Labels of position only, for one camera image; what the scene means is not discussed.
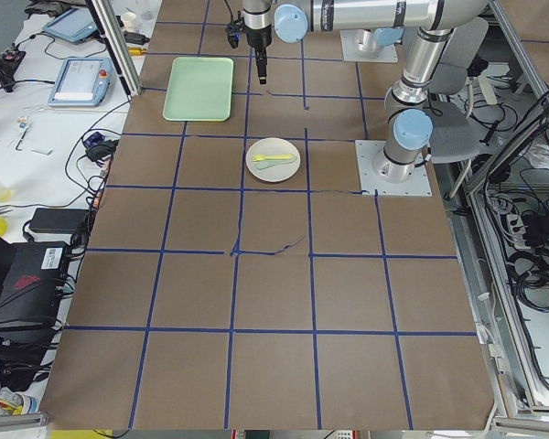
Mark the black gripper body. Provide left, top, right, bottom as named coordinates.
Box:
left=245, top=25, right=272, bottom=49

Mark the light green plastic tray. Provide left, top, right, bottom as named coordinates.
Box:
left=163, top=57, right=234, bottom=122

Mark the white round plate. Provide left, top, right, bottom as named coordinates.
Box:
left=245, top=137, right=301, bottom=183

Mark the yellow plastic fork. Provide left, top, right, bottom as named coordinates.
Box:
left=252, top=154, right=296, bottom=162

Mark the pale green plastic spoon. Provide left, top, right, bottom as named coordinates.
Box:
left=254, top=159, right=296, bottom=170

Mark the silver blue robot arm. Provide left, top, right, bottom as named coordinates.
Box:
left=226, top=1, right=486, bottom=183
left=355, top=27, right=404, bottom=55

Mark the white paper cup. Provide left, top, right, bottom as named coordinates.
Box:
left=120, top=11, right=139, bottom=33

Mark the near blue teach pendant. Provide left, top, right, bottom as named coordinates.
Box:
left=48, top=58, right=113, bottom=107

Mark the blue teach pendant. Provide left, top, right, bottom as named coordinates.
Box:
left=48, top=58, right=113, bottom=107
left=42, top=8, right=98, bottom=44

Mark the far blue teach pendant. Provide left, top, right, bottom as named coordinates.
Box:
left=42, top=8, right=98, bottom=44

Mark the grey office chair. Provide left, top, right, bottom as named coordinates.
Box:
left=426, top=17, right=489, bottom=200

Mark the black power adapter brick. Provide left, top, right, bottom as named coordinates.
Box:
left=28, top=208, right=88, bottom=234

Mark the black computer case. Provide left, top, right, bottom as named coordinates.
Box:
left=0, top=237, right=70, bottom=330

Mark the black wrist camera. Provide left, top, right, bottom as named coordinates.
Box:
left=226, top=21, right=240, bottom=49

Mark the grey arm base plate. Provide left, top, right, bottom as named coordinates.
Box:
left=355, top=140, right=432, bottom=198
left=340, top=28, right=404, bottom=63

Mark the aluminium frame post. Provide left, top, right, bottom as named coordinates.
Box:
left=85, top=0, right=142, bottom=97

